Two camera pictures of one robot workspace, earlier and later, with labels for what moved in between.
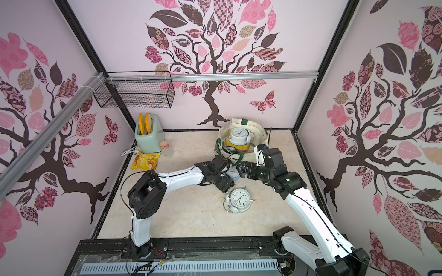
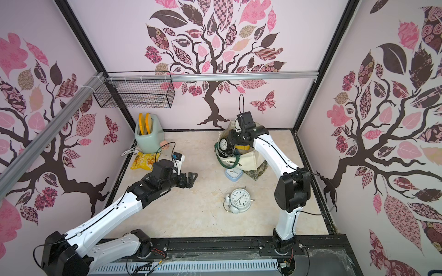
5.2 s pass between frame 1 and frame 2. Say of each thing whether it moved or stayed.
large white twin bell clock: stayed
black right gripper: moved
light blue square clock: stayed
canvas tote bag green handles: stayed
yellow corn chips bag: stayed
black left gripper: moved
